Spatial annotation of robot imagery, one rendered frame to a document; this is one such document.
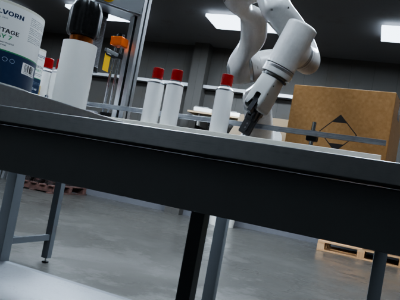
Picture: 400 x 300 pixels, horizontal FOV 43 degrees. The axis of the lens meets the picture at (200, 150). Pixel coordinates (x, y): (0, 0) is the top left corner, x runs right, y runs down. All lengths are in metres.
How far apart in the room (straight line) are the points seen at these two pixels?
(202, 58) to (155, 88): 8.41
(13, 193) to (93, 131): 2.02
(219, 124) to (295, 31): 0.32
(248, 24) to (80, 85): 0.76
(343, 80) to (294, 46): 8.14
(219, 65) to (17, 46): 9.13
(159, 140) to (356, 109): 1.07
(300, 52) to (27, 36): 0.72
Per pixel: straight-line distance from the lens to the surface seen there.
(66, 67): 1.33
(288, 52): 1.38
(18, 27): 0.97
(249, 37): 1.91
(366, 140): 1.37
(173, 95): 1.49
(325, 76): 9.56
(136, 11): 1.79
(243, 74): 2.02
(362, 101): 1.55
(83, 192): 10.38
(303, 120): 1.58
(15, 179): 2.59
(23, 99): 0.95
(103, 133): 0.58
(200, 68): 9.88
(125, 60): 1.78
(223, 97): 1.42
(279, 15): 1.50
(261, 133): 2.19
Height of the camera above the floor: 0.79
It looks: 3 degrees up
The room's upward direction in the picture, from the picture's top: 10 degrees clockwise
